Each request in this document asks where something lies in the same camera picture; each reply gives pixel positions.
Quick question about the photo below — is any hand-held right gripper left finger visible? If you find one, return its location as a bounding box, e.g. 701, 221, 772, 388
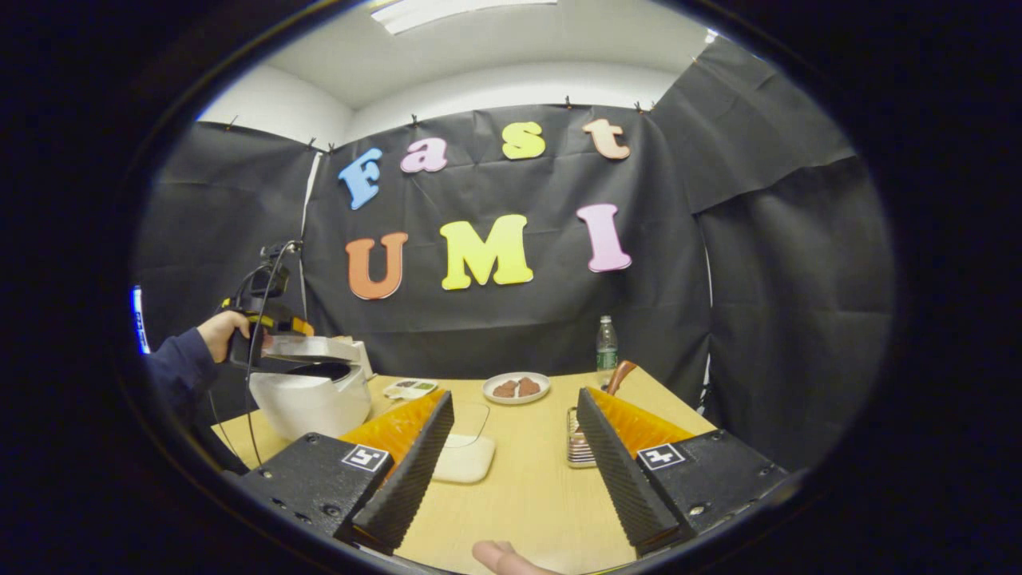
238, 390, 456, 556

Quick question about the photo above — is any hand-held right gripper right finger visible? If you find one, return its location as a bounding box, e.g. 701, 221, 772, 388
575, 387, 793, 558

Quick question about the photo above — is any metal wire chopstick holder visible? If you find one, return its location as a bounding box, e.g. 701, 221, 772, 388
566, 406, 598, 469

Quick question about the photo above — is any white rice cooker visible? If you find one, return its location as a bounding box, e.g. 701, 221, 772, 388
249, 335, 374, 442

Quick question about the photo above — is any brown wooden spoon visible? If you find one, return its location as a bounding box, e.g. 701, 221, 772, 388
604, 360, 640, 398

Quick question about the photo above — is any white divided bean dish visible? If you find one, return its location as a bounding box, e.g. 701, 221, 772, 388
383, 379, 439, 400

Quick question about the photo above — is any white round plate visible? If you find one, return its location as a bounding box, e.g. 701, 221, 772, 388
482, 371, 552, 406

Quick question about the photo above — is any green label water bottle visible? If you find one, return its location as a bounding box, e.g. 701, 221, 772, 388
596, 315, 619, 388

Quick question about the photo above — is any blue white sign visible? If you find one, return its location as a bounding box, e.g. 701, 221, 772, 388
130, 285, 153, 356

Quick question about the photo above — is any large ceiling light panel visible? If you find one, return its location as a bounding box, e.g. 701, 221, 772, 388
370, 0, 560, 35

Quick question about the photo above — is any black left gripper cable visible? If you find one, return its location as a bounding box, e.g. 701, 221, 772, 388
208, 240, 304, 472

